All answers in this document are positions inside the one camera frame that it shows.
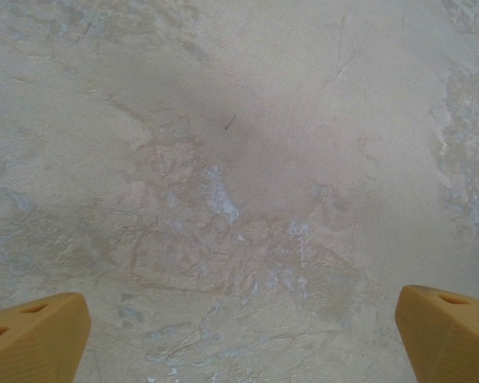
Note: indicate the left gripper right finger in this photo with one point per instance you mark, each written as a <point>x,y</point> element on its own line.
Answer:
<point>451,343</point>

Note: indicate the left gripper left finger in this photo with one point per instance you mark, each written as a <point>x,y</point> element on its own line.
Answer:
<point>32,343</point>

